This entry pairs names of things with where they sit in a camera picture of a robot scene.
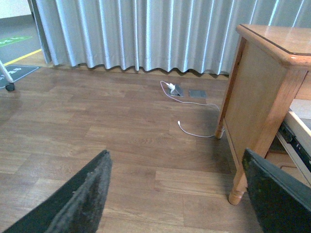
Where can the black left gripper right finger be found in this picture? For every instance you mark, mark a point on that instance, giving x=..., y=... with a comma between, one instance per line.
x=281, y=202

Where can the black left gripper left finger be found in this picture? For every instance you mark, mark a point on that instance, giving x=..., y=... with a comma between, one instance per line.
x=76, y=207

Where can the wooden top drawer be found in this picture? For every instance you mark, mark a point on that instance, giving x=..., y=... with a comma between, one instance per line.
x=295, y=136

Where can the white cart leg with caster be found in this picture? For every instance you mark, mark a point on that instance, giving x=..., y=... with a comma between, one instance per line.
x=10, y=86

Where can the wooden nightstand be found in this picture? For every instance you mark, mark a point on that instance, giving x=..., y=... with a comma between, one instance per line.
x=270, y=70

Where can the closed grey floor outlet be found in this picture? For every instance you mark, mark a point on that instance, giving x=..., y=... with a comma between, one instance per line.
x=197, y=94

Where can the open grey floor outlet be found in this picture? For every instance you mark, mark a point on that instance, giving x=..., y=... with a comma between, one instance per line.
x=178, y=91

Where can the white charger plug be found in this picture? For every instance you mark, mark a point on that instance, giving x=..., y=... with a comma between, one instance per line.
x=171, y=86

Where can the grey pleated curtain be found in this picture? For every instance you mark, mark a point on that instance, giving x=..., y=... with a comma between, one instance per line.
x=183, y=34

